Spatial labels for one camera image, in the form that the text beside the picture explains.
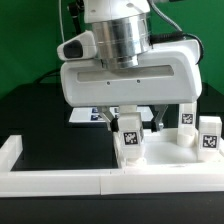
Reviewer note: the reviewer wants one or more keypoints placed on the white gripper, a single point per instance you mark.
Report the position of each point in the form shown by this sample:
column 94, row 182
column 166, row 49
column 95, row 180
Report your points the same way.
column 168, row 73

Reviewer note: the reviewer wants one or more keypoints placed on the white square table top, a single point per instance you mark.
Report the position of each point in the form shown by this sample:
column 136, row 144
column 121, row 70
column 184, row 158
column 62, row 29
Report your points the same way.
column 161, row 148

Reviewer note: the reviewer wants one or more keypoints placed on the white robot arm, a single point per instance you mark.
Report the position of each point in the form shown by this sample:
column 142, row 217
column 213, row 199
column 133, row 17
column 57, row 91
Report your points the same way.
column 118, row 62

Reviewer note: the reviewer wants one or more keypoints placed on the white fiducial marker sheet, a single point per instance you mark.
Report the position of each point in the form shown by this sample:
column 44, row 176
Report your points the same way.
column 90, row 114

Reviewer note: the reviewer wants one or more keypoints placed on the white U-shaped fence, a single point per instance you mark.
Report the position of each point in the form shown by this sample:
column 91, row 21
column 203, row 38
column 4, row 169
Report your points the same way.
column 202, row 177

